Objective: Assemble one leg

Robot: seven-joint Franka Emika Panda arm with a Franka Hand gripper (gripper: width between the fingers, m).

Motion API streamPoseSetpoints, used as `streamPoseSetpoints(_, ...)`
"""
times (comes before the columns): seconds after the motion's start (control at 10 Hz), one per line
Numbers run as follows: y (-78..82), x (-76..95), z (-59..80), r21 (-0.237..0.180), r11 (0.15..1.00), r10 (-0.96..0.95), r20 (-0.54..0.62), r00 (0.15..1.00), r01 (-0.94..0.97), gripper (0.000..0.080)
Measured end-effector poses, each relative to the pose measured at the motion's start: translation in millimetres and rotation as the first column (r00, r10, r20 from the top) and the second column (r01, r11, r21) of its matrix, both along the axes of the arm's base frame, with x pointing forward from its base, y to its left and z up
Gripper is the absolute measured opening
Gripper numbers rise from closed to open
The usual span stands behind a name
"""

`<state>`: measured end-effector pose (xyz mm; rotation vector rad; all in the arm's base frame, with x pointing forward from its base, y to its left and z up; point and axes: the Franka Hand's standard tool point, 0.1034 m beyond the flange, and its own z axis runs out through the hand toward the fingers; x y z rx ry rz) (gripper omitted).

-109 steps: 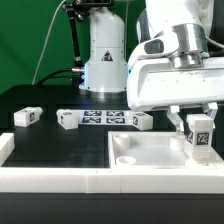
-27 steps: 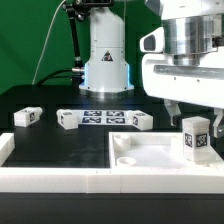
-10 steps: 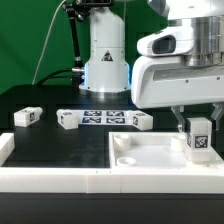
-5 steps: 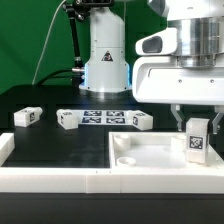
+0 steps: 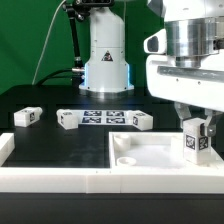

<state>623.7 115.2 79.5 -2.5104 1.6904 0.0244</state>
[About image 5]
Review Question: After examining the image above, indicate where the white square tabletop part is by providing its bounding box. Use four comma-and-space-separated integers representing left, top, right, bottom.
109, 132, 219, 169

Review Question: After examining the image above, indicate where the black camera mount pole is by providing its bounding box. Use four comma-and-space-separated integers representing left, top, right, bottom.
62, 0, 91, 73

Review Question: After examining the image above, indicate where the white U-shaped obstacle fence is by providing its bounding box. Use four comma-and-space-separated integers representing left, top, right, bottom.
0, 133, 224, 194

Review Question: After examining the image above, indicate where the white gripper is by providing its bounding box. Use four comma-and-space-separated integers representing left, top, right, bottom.
143, 29, 224, 137

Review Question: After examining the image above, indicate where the black cable bundle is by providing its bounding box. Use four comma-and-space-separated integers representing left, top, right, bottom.
34, 68, 84, 87

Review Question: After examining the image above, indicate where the grey cable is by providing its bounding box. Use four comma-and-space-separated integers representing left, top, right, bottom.
31, 0, 68, 86

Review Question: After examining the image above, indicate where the sheet of fiducial markers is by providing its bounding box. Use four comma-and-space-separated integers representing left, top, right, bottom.
73, 110, 132, 125

